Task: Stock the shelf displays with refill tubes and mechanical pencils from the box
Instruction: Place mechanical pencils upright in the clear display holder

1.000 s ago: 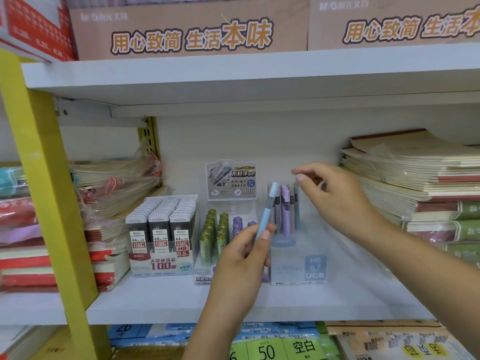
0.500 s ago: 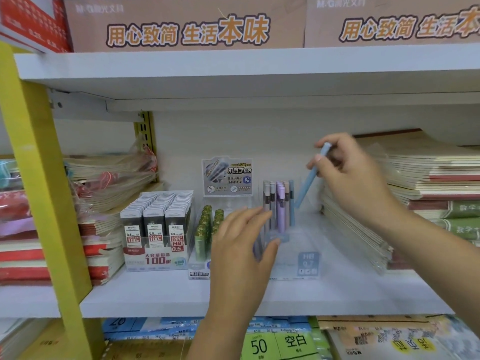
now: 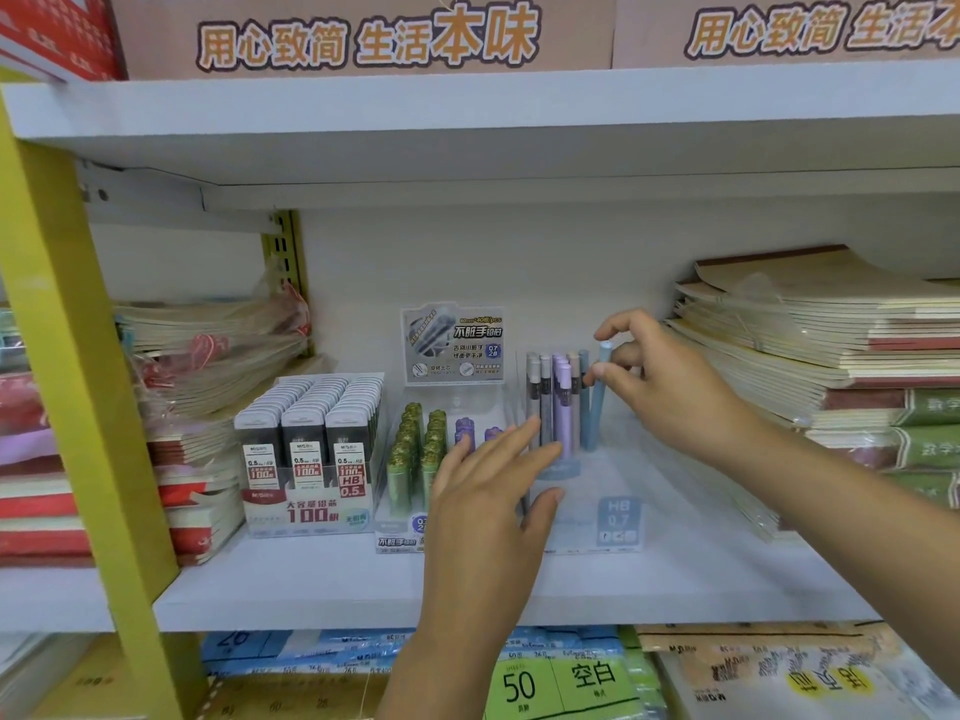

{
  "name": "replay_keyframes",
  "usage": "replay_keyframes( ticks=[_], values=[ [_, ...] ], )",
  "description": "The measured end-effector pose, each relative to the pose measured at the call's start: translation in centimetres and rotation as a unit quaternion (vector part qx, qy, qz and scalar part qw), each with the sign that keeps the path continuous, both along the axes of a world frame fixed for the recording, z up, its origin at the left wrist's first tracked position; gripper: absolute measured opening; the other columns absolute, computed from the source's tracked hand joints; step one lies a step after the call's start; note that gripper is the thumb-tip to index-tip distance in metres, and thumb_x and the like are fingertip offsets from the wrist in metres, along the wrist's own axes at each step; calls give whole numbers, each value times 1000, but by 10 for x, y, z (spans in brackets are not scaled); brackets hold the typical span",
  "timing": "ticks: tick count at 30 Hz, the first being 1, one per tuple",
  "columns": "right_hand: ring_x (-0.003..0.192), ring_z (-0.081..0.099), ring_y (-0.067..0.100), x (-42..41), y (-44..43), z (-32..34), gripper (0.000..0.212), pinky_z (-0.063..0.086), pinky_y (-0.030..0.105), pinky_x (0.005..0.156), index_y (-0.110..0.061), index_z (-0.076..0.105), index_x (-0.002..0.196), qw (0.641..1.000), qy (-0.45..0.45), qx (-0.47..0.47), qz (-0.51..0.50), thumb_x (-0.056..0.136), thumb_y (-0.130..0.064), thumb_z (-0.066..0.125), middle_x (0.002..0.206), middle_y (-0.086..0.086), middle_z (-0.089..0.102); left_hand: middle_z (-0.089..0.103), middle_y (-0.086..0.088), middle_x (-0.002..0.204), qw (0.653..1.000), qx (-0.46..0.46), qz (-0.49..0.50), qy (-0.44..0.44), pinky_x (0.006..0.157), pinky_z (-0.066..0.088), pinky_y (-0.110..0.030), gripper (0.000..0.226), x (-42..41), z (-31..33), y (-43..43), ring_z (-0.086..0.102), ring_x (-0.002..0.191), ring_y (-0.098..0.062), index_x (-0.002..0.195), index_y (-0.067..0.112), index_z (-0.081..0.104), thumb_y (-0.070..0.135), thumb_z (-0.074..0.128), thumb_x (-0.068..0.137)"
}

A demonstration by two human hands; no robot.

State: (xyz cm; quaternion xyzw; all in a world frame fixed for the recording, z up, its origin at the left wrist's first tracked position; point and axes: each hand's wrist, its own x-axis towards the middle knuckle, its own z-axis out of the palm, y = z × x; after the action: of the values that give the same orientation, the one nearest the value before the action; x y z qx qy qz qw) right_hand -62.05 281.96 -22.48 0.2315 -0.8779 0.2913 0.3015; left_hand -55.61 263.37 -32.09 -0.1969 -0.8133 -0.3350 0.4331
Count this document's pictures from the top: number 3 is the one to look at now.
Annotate stack of gold paper packs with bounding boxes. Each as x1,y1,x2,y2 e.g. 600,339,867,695
196,670,391,720

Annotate yellow notebook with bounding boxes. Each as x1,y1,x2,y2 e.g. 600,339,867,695
26,636,151,720

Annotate yellow slotted bracket rail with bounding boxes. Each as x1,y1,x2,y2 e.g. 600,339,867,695
260,209,310,308

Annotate stack of blue paper packs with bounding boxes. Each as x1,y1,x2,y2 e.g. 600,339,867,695
200,627,624,676

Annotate person's left hand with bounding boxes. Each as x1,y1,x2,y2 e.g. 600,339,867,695
416,415,568,653

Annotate wrapped red-band notebook pack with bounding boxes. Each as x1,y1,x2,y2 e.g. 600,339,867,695
0,370,46,436

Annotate pink paper sheet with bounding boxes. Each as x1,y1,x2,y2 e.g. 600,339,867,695
0,426,58,466

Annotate person's left forearm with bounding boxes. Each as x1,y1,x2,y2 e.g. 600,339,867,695
374,629,534,720

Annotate beige notebook stack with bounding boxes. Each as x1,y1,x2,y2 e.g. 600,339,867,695
663,245,960,541
637,621,960,720

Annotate person's right hand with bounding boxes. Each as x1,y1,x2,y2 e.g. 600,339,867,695
583,308,751,466

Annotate red white receipt book bundle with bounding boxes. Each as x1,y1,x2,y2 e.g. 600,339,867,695
0,633,91,720

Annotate yellow shelf post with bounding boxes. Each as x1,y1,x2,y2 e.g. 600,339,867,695
0,66,181,720

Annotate clear display of green purple tubes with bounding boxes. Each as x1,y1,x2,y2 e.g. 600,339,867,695
373,305,526,556

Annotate rows of lead cases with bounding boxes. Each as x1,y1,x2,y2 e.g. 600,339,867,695
233,372,385,492

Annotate red white striped pack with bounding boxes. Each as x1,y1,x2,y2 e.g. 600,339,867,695
0,0,125,83

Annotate crumpled plastic-wrapped notebook pack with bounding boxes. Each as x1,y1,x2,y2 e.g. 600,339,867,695
112,276,313,421

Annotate orange pink sign board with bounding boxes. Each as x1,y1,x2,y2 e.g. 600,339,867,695
611,0,960,70
110,0,618,82

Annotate cluster of slim refills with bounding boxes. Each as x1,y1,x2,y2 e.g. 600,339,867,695
524,350,594,462

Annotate person's right forearm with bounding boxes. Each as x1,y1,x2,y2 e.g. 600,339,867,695
708,423,960,661

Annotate clear box with blue label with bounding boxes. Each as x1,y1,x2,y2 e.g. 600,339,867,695
517,351,646,552

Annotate wrapped teal-band notebook pack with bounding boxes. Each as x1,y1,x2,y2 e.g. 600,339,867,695
0,306,24,372

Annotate rows of lead tubes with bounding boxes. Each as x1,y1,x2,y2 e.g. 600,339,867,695
386,400,504,515

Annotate red-spine notebook stack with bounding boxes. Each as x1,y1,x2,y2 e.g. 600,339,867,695
0,419,245,569

